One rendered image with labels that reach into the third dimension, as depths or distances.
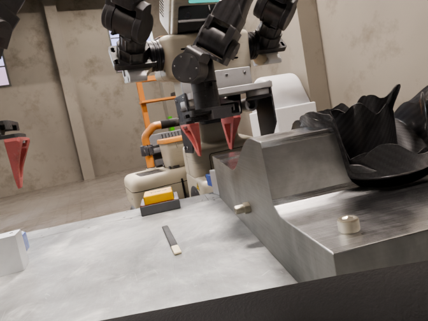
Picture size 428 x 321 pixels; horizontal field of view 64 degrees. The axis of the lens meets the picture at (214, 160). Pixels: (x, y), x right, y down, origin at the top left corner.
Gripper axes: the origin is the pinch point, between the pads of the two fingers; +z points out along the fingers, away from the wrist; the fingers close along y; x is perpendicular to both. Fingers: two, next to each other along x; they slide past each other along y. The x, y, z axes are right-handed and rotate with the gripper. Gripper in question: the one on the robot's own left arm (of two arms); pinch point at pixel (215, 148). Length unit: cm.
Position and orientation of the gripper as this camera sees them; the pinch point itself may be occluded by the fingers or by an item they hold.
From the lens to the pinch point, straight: 77.3
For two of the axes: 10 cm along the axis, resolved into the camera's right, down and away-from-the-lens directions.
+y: 9.1, -2.0, 3.7
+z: 1.7, 9.8, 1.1
